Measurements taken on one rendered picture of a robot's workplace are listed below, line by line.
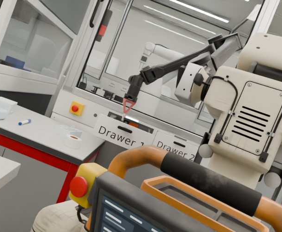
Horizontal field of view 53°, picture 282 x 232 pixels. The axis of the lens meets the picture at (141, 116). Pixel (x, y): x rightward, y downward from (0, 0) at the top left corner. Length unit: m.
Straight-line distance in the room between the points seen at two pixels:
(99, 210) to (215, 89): 0.48
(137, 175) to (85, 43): 0.85
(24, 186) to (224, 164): 0.81
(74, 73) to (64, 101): 0.18
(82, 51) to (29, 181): 0.86
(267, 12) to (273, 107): 1.20
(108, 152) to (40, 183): 0.62
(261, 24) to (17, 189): 1.56
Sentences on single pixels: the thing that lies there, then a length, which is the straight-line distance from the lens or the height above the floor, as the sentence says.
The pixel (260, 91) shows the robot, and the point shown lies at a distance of 0.78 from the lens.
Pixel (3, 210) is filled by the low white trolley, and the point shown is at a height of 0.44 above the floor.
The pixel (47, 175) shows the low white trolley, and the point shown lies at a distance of 1.22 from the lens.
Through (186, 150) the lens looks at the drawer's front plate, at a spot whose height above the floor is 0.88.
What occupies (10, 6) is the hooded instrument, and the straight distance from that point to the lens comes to 1.72.
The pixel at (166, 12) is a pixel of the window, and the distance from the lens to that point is 1.80.
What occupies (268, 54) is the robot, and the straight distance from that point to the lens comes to 0.85.
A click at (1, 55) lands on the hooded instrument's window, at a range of 1.82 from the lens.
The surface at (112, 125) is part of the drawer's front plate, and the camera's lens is 1.38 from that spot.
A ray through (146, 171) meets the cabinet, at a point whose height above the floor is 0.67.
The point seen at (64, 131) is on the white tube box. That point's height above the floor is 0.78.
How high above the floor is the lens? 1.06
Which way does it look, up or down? 3 degrees down
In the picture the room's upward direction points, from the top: 22 degrees clockwise
